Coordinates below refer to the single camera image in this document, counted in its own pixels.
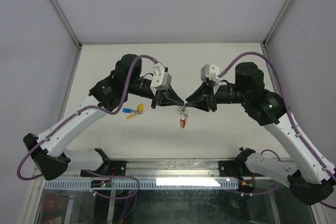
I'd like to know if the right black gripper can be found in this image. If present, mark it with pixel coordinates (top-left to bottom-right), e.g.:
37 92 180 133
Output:
185 81 249 112

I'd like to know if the red handled metal keyring holder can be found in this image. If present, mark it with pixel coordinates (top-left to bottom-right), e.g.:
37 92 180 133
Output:
177 105 189 129

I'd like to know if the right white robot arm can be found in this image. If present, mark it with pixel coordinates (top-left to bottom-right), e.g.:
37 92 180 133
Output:
186 62 335 206

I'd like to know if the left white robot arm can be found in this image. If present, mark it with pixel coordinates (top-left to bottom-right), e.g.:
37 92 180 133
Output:
23 54 184 180

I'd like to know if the yellow tag key upper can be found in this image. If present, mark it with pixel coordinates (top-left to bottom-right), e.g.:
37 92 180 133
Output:
133 103 144 114

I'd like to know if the yellow tag key flat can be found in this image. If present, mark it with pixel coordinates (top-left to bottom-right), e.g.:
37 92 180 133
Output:
127 113 138 120

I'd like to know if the blue tag key upper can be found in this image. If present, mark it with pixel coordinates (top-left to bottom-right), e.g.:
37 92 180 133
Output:
122 108 133 113

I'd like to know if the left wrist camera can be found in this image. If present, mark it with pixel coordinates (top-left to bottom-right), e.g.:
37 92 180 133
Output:
150 62 172 94

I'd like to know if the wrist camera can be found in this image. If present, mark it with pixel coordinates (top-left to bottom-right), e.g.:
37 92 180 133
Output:
150 62 172 94
201 65 222 94

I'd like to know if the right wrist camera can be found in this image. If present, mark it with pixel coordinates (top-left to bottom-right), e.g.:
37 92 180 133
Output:
201 65 222 94

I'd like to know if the aluminium front rail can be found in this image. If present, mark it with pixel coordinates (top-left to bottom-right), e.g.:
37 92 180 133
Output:
33 157 314 180

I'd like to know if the slotted cable duct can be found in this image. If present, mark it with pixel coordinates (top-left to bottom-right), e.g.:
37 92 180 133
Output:
44 177 239 190

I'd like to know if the right aluminium frame post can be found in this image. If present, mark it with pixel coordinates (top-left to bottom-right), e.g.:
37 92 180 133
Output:
262 0 294 47

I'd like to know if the aluminium frame post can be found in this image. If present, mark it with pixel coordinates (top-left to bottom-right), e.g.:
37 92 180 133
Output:
48 0 82 49
262 0 294 47

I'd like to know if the left aluminium frame post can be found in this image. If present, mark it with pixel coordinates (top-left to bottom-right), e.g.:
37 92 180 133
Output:
48 0 82 49

